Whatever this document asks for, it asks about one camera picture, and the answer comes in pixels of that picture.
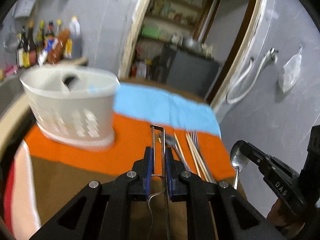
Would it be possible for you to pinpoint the wooden chopstick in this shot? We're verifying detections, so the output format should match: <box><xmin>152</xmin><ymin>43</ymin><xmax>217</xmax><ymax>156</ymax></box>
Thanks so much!
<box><xmin>187</xmin><ymin>132</ymin><xmax>213</xmax><ymax>183</ymax></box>
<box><xmin>185</xmin><ymin>133</ymin><xmax>202</xmax><ymax>178</ymax></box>
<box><xmin>174</xmin><ymin>133</ymin><xmax>191</xmax><ymax>171</ymax></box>

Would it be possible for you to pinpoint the steel spoon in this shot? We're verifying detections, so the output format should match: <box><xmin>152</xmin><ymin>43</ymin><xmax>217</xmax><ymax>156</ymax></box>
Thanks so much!
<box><xmin>230</xmin><ymin>140</ymin><xmax>249</xmax><ymax>190</ymax></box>
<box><xmin>165</xmin><ymin>134</ymin><xmax>181</xmax><ymax>161</ymax></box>

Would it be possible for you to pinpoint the steel fork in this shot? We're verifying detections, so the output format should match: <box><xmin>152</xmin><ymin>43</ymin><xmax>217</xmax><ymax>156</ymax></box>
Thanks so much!
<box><xmin>191</xmin><ymin>129</ymin><xmax>216</xmax><ymax>183</ymax></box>

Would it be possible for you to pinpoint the metal wire peeler utensil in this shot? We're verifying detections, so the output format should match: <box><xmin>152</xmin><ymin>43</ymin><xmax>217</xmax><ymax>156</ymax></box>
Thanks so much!
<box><xmin>146</xmin><ymin>124</ymin><xmax>171</xmax><ymax>240</ymax></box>

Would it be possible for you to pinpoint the white plastic utensil holder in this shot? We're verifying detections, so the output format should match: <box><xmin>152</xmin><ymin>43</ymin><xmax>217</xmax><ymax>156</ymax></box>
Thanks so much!
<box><xmin>20</xmin><ymin>64</ymin><xmax>120</xmax><ymax>150</ymax></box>

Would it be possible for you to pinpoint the right hand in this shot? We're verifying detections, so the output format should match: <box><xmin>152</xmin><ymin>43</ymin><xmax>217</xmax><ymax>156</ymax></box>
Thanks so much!
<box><xmin>267</xmin><ymin>199</ymin><xmax>305</xmax><ymax>239</ymax></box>

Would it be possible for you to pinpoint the striped blue orange brown cloth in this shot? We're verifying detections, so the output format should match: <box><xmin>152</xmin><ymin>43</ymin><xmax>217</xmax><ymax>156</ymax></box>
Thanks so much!
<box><xmin>22</xmin><ymin>77</ymin><xmax>247</xmax><ymax>240</ymax></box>

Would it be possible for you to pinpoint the grey cabinet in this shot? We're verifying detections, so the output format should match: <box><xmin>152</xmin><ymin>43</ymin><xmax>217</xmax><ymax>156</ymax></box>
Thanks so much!
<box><xmin>155</xmin><ymin>44</ymin><xmax>220</xmax><ymax>99</ymax></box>

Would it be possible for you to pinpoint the white mesh bag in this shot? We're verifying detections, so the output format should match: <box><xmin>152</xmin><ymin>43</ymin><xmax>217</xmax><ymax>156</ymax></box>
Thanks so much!
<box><xmin>278</xmin><ymin>44</ymin><xmax>303</xmax><ymax>94</ymax></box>

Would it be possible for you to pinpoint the metal pot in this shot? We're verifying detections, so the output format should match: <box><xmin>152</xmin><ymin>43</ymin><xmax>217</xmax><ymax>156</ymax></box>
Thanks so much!
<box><xmin>182</xmin><ymin>36</ymin><xmax>201</xmax><ymax>53</ymax></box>

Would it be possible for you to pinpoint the green box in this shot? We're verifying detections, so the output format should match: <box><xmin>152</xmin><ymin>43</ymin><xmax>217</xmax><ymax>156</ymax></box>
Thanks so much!
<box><xmin>141</xmin><ymin>26</ymin><xmax>161</xmax><ymax>40</ymax></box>

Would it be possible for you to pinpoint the orange spice packet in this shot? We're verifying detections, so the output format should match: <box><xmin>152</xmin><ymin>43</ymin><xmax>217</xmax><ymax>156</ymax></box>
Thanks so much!
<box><xmin>47</xmin><ymin>28</ymin><xmax>71</xmax><ymax>64</ymax></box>

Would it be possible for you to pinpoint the large vinegar jug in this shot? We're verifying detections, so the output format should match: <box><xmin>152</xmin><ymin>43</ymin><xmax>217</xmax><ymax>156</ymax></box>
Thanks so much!
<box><xmin>69</xmin><ymin>16</ymin><xmax>82</xmax><ymax>59</ymax></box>

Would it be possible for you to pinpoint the wooden shelf unit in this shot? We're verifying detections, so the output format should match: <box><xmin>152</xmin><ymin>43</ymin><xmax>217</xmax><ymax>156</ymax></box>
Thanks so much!
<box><xmin>120</xmin><ymin>0</ymin><xmax>214</xmax><ymax>77</ymax></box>

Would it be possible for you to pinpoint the dark soy sauce bottle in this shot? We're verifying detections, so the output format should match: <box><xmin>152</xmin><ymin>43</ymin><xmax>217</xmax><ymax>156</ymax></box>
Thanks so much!
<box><xmin>23</xmin><ymin>21</ymin><xmax>37</xmax><ymax>68</ymax></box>

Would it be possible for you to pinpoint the wall water tap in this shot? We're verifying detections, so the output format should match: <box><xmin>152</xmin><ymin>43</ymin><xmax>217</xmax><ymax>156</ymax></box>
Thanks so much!
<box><xmin>266</xmin><ymin>48</ymin><xmax>279</xmax><ymax>64</ymax></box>

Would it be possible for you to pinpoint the white hose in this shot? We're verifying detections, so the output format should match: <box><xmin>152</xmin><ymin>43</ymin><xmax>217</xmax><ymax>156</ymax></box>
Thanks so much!
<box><xmin>226</xmin><ymin>52</ymin><xmax>270</xmax><ymax>105</ymax></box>

